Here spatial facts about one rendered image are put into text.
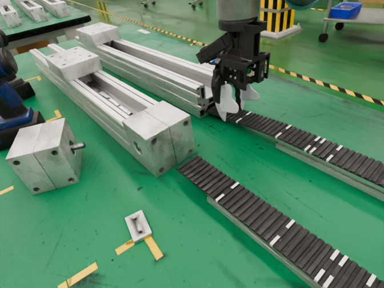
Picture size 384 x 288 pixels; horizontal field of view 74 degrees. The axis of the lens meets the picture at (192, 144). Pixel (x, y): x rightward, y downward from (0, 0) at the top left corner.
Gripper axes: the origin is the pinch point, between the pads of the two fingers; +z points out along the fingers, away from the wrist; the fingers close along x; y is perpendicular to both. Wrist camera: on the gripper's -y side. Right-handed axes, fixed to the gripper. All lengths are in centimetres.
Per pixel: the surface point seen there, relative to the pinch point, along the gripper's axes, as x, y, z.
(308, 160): -1.6, 20.9, 1.7
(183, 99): -3.7, -13.2, 0.1
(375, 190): -0.9, 31.7, 1.7
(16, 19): -8, -208, 0
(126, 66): -4.7, -41.5, -2.3
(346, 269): -17.5, 34.5, -0.4
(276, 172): -7.1, 18.0, 2.9
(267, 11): 270, -187, 49
